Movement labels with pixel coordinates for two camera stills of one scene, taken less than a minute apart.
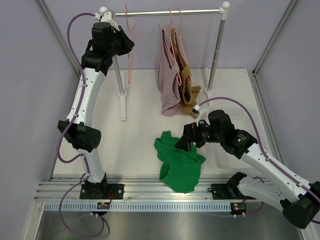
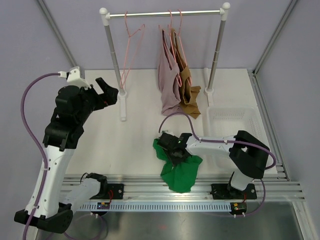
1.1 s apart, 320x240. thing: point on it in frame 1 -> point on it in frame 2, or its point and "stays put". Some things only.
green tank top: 180,169 stays put
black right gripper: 191,134 -> 174,161
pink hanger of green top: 130,30 -> 129,35
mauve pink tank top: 168,68 stays put
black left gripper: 127,43 -> 108,97
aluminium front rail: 136,188 stays put
